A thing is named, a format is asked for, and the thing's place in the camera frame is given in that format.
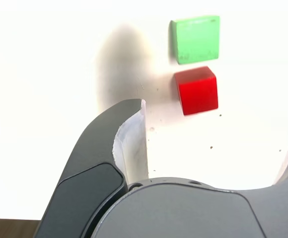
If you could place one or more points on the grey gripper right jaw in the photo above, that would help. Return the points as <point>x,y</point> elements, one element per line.
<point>183,213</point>

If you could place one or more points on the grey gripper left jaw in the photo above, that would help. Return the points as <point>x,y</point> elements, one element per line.
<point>89,178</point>

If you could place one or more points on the red cube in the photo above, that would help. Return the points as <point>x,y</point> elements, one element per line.
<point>198,94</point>

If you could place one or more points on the green cube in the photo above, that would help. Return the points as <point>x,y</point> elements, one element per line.
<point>196,39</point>

